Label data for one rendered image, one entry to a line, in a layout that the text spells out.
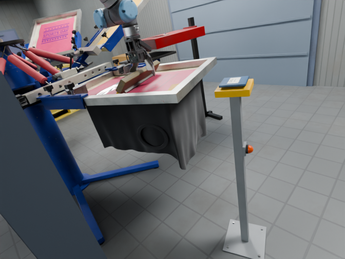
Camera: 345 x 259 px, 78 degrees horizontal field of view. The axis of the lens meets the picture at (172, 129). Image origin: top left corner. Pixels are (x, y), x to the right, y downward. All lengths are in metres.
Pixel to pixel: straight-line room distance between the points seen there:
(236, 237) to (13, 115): 1.28
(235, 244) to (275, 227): 0.28
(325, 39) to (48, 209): 3.40
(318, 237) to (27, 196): 1.43
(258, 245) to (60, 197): 1.09
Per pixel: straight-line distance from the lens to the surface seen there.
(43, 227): 0.88
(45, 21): 3.25
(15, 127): 0.74
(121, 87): 1.04
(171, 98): 0.79
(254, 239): 1.48
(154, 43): 2.09
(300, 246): 1.51
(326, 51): 3.55
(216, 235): 1.50
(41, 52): 1.94
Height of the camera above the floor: 1.22
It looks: 27 degrees down
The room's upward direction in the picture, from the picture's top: 13 degrees counter-clockwise
